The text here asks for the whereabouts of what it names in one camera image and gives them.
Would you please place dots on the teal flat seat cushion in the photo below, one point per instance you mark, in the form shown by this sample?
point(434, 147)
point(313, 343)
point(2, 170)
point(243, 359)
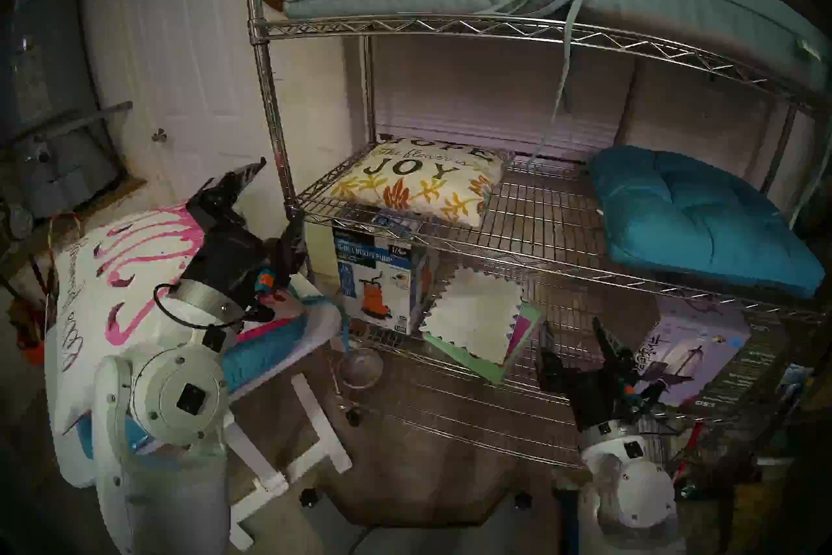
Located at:
point(266, 352)

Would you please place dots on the black caster wheel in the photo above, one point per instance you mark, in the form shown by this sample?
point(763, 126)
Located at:
point(351, 417)

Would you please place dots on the brown wooden ledge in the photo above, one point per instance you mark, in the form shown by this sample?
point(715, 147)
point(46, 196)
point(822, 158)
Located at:
point(97, 202)

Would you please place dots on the floral JOY throw pillow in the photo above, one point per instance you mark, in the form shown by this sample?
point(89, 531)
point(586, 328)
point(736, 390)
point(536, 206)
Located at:
point(416, 183)

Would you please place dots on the dark blue cloth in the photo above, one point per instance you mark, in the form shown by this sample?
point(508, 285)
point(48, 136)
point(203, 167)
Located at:
point(567, 521)

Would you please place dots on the LED lamp box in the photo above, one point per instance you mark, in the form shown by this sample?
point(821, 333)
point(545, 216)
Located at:
point(708, 352)

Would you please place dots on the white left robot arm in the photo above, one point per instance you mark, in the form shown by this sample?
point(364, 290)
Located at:
point(162, 495)

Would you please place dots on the black base knob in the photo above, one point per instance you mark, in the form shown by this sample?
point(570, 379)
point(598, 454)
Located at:
point(522, 500)
point(309, 498)

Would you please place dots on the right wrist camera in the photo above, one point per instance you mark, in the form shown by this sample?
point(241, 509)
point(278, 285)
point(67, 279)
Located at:
point(640, 394)

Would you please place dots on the metal door knob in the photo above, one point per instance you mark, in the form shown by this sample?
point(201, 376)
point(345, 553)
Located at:
point(159, 135)

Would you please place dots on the clear glass bowl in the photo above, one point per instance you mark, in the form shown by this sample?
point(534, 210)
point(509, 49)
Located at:
point(361, 368)

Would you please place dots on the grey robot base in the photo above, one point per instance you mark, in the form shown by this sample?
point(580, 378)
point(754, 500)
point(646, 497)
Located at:
point(422, 537)

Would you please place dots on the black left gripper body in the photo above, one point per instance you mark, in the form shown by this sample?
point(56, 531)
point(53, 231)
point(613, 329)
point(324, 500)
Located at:
point(224, 261)

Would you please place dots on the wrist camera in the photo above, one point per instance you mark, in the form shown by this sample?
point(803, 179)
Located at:
point(640, 394)
point(266, 282)

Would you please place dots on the pink paper sheet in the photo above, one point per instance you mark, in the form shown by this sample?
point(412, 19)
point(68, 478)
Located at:
point(520, 336)

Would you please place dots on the silver round ornament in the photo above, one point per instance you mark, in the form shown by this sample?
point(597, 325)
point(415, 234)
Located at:
point(21, 222)

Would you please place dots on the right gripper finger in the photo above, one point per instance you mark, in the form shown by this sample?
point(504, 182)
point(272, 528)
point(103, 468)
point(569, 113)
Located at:
point(614, 352)
point(551, 352)

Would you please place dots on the green paper sheet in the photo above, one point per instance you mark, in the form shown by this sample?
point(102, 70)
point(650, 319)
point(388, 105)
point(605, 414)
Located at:
point(500, 368)

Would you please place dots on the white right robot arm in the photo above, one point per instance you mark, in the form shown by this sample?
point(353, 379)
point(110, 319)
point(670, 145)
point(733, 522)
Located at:
point(634, 495)

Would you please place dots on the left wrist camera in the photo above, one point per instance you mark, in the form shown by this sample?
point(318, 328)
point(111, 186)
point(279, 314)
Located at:
point(266, 282)

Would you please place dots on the orange bucket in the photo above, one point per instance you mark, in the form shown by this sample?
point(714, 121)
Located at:
point(29, 352)

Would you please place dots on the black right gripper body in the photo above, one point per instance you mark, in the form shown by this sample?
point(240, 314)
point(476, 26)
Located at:
point(595, 397)

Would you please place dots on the grey water heater tank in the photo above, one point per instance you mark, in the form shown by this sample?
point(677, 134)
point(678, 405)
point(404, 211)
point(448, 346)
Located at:
point(58, 170)

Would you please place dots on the white panel door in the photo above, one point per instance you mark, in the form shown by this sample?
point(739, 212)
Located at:
point(182, 40)

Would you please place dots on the utility pump box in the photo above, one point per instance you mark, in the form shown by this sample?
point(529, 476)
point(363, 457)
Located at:
point(370, 280)

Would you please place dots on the teal tufted seat cushion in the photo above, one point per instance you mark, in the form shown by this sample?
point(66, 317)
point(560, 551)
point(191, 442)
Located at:
point(689, 215)

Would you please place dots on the pink flamingo throw pillow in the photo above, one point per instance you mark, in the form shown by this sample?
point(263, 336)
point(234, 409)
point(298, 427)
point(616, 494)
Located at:
point(104, 300)

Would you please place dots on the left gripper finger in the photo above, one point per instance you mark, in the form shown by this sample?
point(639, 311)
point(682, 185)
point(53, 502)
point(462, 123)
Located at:
point(296, 241)
point(224, 196)

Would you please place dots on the white folding table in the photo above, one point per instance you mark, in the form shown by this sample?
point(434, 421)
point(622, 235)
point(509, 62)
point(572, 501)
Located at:
point(325, 436)

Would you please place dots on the white scalloped paper sheet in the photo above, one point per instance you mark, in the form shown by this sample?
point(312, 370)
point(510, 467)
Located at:
point(474, 313)

